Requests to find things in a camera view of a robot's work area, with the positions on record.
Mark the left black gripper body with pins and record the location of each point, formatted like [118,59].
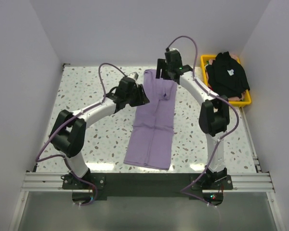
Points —
[129,97]

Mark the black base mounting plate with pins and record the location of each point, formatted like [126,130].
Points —
[141,185]

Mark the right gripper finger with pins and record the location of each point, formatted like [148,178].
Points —
[165,75]
[160,68]

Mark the purple t-shirt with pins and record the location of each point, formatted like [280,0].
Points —
[153,128]

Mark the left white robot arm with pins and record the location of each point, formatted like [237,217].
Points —
[68,133]

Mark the aluminium frame rail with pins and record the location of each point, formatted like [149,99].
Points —
[242,182]

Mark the pink garment in bin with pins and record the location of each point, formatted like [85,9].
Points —
[237,99]

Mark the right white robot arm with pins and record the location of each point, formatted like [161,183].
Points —
[214,110]

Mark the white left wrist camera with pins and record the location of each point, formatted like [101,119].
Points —
[134,76]

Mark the black t-shirt in bin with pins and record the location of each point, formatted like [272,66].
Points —
[226,76]

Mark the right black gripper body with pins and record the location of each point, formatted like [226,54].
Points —
[168,68]

